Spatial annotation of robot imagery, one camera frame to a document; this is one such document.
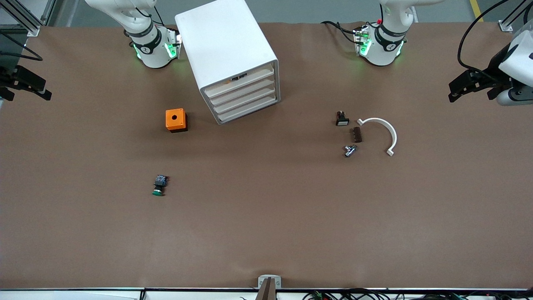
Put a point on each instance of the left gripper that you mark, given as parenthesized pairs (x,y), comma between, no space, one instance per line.
(496,65)

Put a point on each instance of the green push button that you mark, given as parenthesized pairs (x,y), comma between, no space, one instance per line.
(160,183)

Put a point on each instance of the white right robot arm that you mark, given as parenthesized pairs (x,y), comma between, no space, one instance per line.
(152,54)

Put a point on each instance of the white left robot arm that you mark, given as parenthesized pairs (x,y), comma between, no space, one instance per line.
(385,52)

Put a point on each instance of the orange button box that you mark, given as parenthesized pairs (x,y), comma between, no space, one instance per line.
(175,118)

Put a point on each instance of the brown terminal block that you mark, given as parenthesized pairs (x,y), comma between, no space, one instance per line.
(357,135)

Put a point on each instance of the silver metal fitting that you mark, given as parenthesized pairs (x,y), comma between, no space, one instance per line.
(350,151)

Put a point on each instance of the aluminium frame profile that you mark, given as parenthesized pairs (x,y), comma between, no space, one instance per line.
(33,30)
(505,26)

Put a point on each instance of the white curved bracket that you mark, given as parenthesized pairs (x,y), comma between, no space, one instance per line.
(394,137)

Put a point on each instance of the black white push switch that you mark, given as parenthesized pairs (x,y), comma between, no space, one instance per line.
(342,120)

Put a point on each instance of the white table edge rail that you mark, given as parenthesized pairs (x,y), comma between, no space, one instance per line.
(83,295)

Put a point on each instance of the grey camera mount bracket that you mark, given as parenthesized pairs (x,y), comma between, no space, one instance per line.
(261,282)

